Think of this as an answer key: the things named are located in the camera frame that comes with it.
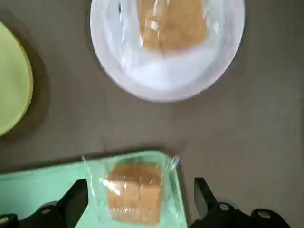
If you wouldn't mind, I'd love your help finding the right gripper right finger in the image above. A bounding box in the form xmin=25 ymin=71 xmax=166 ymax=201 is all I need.
xmin=190 ymin=177 xmax=293 ymax=228

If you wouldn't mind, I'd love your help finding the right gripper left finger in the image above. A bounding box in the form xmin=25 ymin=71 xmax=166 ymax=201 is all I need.
xmin=0 ymin=178 xmax=90 ymax=228

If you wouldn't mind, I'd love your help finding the green rectangular tray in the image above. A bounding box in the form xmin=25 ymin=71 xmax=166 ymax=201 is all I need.
xmin=0 ymin=149 xmax=187 ymax=228

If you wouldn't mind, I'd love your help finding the clear-wrapped bread pack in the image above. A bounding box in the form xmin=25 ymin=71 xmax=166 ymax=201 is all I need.
xmin=118 ymin=0 xmax=219 ymax=59
xmin=82 ymin=155 xmax=181 ymax=226

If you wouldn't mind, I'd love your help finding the white round plate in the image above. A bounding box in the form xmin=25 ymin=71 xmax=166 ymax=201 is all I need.
xmin=89 ymin=0 xmax=245 ymax=103

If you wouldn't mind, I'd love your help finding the yellow round plate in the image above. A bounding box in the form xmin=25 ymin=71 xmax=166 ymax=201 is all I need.
xmin=0 ymin=21 xmax=33 ymax=138

